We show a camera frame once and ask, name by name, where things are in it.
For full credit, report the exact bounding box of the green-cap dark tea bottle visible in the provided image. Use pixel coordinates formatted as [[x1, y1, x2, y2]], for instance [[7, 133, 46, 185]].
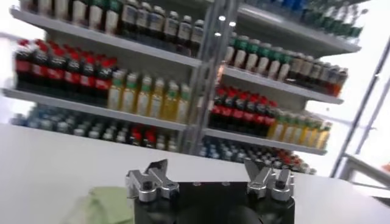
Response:
[[88, 0, 104, 30], [38, 0, 52, 16], [225, 32, 238, 65], [233, 35, 249, 69], [257, 43, 271, 75], [245, 39, 260, 72], [54, 0, 69, 21], [268, 47, 283, 79], [72, 0, 88, 25], [105, 0, 121, 34], [277, 51, 292, 82]]

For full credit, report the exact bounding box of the black slanted frame pole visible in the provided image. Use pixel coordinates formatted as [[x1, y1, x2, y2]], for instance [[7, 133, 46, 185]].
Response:
[[330, 36, 390, 179]]

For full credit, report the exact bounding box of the dark bottle beige label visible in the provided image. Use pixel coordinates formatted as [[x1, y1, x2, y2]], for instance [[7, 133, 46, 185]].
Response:
[[300, 56, 314, 86], [288, 53, 305, 83]]

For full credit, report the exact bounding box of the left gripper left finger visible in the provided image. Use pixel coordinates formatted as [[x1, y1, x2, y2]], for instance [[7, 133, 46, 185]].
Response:
[[126, 158, 180, 203]]

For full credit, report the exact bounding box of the light green t-shirt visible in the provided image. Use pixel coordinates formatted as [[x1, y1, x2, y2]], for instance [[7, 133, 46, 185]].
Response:
[[60, 186, 135, 224]]

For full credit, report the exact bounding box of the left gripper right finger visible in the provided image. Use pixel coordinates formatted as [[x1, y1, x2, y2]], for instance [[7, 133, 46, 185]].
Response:
[[243, 158, 296, 202]]

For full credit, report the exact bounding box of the grey metal shelf rack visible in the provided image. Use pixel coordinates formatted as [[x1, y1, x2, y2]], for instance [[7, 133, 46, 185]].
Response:
[[0, 0, 214, 153], [194, 0, 363, 174]]

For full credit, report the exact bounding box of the white table grey frame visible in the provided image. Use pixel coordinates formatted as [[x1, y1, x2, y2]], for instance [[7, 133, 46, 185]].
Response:
[[338, 153, 390, 189]]

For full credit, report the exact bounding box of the dark bottle grey label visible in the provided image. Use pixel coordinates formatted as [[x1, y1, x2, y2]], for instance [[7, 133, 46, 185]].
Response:
[[309, 60, 324, 89], [326, 65, 341, 94], [318, 63, 332, 91], [334, 68, 349, 97]]

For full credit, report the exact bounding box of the yellow juice bottle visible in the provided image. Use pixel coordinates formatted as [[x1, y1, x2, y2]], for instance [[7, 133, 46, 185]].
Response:
[[107, 69, 126, 111], [278, 113, 292, 142], [316, 121, 333, 150], [175, 83, 191, 124], [149, 78, 165, 119], [288, 115, 302, 144], [307, 119, 321, 148], [121, 72, 138, 113], [298, 117, 311, 146], [161, 80, 179, 121], [135, 75, 152, 116], [268, 111, 282, 140]]

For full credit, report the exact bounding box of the black bottle white label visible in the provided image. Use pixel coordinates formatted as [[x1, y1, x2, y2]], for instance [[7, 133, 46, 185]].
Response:
[[121, 0, 138, 37], [191, 19, 205, 55], [177, 15, 193, 51], [136, 2, 151, 40], [149, 5, 165, 43], [163, 11, 179, 46]]

